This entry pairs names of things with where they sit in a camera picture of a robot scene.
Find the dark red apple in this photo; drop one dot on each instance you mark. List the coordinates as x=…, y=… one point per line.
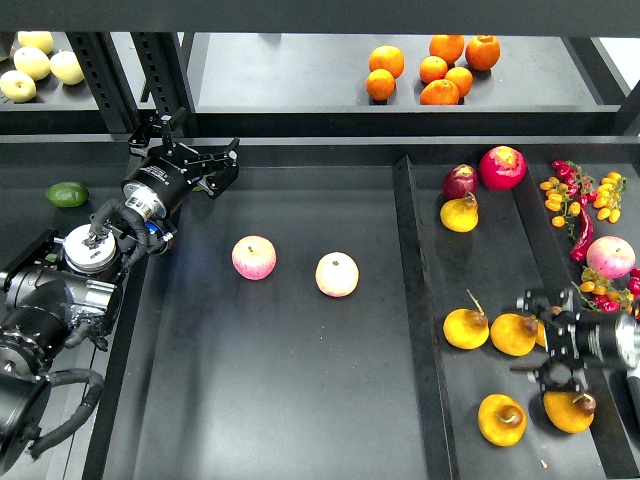
x=461, y=180

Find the orange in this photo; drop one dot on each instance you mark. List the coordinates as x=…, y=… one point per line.
x=483, y=52
x=432, y=68
x=448, y=47
x=380, y=84
x=389, y=58
x=462, y=78
x=440, y=92

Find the black left tray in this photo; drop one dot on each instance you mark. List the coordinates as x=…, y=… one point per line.
x=30, y=165

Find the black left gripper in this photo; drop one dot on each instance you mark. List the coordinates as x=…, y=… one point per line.
x=157, y=187

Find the black centre tray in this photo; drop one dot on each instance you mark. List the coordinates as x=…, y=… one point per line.
x=230, y=378

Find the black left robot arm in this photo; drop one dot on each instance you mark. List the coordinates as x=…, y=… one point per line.
x=63, y=290

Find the yellow pear with stem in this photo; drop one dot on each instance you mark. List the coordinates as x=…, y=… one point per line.
x=467, y=329

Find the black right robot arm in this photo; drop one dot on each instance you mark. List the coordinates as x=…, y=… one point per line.
x=577, y=338

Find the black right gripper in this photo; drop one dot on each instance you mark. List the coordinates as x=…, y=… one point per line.
x=577, y=340

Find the black right tray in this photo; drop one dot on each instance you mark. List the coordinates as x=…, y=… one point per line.
x=512, y=250

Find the black metal shelf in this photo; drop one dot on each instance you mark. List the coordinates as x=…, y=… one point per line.
x=298, y=68

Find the black tray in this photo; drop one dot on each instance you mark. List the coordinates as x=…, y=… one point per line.
x=230, y=378
x=512, y=250
x=30, y=165

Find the red cherry tomato bunch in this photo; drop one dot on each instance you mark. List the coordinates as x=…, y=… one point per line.
x=573, y=182

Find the red chili pepper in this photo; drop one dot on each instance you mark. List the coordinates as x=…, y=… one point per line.
x=584, y=239

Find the orange cherry tomato bunch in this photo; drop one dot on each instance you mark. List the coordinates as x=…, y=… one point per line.
x=608, y=200
x=561, y=201

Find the pink apple right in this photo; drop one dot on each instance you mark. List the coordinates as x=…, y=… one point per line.
x=611, y=256

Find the pale yellow pear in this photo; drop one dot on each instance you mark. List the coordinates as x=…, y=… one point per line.
x=32, y=62
x=17, y=86
x=42, y=40
x=65, y=66

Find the green avocado upper left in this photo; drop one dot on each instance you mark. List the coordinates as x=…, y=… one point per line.
x=67, y=194

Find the pale pink apple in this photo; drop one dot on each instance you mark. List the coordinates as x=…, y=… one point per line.
x=337, y=274

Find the pink red apple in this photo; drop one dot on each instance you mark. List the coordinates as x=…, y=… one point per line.
x=254, y=257

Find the green avocado in corner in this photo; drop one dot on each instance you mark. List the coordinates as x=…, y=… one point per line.
x=206, y=183

